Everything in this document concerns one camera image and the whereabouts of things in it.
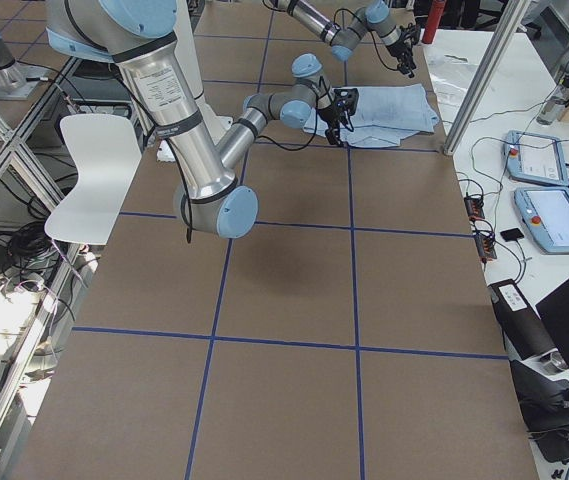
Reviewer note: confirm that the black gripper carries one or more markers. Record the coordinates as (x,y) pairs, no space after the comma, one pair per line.
(401,51)
(330,118)

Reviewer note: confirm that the light blue button shirt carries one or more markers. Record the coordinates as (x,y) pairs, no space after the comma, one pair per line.
(387,115)

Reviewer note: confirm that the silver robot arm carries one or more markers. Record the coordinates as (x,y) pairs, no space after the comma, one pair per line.
(139,38)
(375,18)

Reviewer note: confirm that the clear plastic bag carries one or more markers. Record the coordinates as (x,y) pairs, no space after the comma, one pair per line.
(451,77)

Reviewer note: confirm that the red cylinder bottle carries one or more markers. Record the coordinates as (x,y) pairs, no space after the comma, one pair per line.
(433,21)

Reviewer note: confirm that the upper blue teach pendant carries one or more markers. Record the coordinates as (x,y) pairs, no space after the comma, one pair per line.
(535,158)

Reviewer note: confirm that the blue teach pendant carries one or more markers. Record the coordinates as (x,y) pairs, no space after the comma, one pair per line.
(544,211)
(535,158)

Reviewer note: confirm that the grey water bottle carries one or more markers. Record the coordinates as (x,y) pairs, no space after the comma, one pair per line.
(556,104)

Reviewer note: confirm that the brown paper table cover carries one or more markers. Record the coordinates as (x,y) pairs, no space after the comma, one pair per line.
(349,335)

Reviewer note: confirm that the lower blue teach pendant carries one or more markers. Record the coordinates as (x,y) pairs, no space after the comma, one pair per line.
(544,211)

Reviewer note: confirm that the white plastic chair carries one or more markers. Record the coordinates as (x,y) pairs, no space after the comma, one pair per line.
(106,154)

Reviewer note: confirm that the black box device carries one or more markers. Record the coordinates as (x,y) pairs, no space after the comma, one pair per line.
(518,320)

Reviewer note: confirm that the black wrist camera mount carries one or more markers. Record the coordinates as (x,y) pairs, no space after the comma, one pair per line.
(410,34)
(345,102)

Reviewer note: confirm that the aluminium frame post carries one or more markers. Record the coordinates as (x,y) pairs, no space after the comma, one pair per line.
(491,59)

